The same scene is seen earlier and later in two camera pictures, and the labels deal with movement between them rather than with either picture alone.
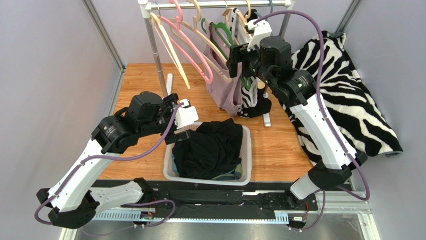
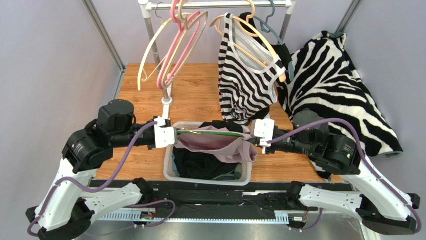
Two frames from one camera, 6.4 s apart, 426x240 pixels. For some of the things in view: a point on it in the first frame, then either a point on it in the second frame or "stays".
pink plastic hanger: [179, 18] to [181, 28]
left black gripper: [171, 137] to [150, 146]
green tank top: [234, 174] stays
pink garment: [225, 92] to [228, 148]
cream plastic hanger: [170, 49] to [145, 51]
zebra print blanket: [359, 114] stays
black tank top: [214, 148] stays
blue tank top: [174, 165] stays
